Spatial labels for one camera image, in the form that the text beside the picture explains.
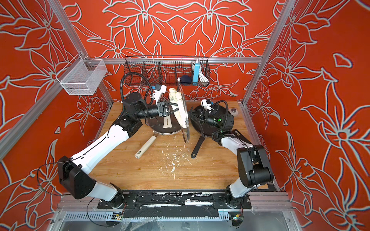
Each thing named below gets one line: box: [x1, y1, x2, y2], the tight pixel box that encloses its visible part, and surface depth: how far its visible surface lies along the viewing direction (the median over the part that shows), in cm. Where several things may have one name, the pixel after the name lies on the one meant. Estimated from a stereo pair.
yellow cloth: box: [169, 87, 189, 129], surface depth 59 cm
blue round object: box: [180, 75, 193, 86], surface depth 96 cm
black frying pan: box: [190, 103, 235, 159], surface depth 70 cm
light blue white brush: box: [191, 59, 210, 86], surface depth 92 cm
